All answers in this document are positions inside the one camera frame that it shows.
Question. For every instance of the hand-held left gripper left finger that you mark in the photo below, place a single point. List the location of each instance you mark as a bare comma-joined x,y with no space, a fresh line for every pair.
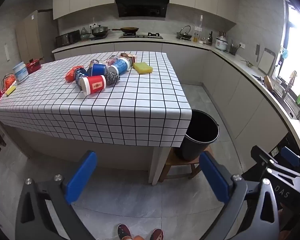
81,177

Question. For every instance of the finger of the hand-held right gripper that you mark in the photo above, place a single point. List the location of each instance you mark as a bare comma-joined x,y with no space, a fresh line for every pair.
261,153
290,156

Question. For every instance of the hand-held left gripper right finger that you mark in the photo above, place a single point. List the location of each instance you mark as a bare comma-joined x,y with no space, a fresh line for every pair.
213,177

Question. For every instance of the black plastic bucket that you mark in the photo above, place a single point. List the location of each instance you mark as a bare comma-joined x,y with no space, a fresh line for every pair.
197,147

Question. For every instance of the red white paper cup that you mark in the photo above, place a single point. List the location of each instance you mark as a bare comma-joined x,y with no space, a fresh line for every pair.
95,85

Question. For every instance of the dark blue patterned packet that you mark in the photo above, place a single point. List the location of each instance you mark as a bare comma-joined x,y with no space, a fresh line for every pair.
81,76

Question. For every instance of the red plastic bag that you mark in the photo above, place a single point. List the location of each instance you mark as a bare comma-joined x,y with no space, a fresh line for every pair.
71,75

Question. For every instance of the steel wool scrubber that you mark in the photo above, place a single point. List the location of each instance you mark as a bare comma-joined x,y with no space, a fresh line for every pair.
112,78

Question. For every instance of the dark blue paper cup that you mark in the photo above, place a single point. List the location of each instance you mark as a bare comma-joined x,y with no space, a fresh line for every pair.
98,69

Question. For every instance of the printed drink can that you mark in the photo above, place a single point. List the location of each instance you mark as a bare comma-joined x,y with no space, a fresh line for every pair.
94,62

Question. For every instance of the blue patterned white paper cup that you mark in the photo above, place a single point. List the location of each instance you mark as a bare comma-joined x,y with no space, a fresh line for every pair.
121,65

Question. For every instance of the pink packet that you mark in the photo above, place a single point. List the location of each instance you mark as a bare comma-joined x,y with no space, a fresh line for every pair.
110,61

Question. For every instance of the large yellow sponge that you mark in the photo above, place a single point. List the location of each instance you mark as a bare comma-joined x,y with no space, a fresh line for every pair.
142,67

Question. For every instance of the beige island table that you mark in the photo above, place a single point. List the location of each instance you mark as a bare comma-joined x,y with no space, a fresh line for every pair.
90,152

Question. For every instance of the wooden stool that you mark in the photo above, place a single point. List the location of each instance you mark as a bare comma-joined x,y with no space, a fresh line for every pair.
175,163

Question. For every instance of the steel sink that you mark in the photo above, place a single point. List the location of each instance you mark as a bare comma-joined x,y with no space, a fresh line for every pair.
288,105

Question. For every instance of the red patterned shoe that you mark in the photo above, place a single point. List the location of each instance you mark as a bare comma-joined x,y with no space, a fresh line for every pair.
157,234
125,232

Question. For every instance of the brown wooden bowl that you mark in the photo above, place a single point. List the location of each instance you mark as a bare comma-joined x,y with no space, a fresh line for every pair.
268,82

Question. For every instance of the metal faucet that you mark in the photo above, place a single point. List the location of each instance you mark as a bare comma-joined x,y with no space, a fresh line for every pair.
290,82

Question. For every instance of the beige kitchen base cabinets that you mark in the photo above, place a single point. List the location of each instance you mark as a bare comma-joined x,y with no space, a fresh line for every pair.
227,80

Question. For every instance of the white cutting board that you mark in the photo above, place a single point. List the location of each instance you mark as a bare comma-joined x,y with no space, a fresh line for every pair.
266,61

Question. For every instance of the kitchen cleaver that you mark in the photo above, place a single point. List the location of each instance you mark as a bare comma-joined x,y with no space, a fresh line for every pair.
257,53

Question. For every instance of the blue hanging cloth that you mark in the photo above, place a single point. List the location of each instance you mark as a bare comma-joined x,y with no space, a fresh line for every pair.
284,52

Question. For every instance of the dark utensil holder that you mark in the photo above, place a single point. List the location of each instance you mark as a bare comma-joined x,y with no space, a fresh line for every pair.
233,50

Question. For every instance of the small yellow sponge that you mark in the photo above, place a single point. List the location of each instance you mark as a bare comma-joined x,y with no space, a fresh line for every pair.
11,90

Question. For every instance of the white rice cooker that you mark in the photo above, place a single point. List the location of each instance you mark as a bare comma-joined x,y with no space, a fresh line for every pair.
221,42

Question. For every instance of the orange packet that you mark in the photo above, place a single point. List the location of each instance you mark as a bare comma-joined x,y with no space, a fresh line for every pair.
9,81

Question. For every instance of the white tub blue label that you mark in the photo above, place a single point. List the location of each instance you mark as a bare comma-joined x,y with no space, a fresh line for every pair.
20,73

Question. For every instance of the red box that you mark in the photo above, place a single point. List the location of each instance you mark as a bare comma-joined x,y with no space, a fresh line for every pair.
33,66

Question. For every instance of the kitchen window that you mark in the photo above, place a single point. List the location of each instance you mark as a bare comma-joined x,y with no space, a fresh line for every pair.
297,35

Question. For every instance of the dark glass bottle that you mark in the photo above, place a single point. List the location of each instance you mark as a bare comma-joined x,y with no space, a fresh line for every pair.
210,40

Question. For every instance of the yellow oil bottle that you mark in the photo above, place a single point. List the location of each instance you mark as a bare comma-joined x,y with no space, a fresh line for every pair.
195,38

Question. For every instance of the black toaster oven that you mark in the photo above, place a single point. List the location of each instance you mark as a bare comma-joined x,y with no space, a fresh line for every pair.
67,38

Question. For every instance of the metal kettle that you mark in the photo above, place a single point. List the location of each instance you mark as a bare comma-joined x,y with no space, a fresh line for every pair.
184,33

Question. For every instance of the ceramic jar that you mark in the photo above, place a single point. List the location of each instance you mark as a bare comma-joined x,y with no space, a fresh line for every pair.
85,34

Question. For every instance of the grey pot with lid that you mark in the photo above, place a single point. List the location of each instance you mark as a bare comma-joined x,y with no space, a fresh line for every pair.
100,31

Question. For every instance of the beige refrigerator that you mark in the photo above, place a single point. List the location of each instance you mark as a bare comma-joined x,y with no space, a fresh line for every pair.
33,37

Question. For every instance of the black gas stove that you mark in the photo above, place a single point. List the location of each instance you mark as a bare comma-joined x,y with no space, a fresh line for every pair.
140,36

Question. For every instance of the dark wok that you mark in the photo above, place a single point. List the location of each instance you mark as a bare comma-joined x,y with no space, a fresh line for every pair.
128,29

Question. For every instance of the black range hood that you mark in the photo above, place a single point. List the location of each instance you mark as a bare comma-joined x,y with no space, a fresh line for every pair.
141,6

